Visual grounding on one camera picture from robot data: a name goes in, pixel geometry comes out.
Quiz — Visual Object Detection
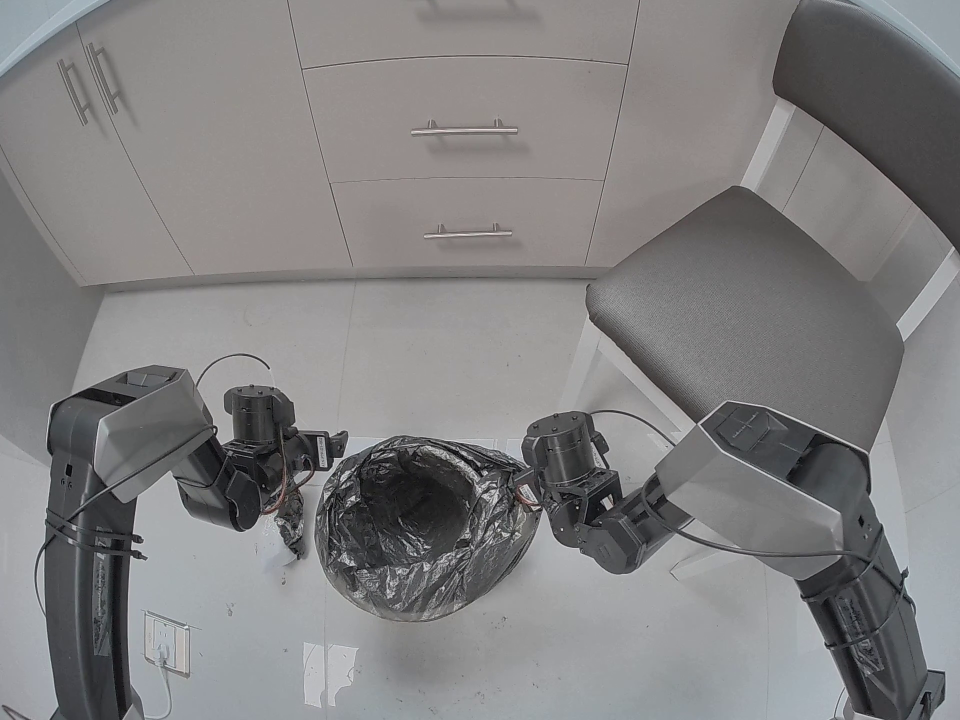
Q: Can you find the black plastic bag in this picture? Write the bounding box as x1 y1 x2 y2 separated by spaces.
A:
315 435 541 626

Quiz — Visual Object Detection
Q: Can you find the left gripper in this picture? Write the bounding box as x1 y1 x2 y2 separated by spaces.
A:
292 429 351 472

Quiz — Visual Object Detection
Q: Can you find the white cable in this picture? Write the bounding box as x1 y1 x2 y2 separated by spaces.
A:
142 643 177 720

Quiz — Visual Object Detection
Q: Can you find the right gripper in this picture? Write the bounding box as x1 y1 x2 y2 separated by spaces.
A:
513 453 543 504

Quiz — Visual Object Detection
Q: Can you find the beige cabinet with drawers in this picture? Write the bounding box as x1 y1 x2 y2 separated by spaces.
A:
0 0 960 291

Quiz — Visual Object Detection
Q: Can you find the grey chair with white legs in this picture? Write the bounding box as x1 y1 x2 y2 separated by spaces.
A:
551 0 960 582

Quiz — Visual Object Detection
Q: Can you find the crumpled black plastic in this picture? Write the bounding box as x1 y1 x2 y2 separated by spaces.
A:
271 493 310 562

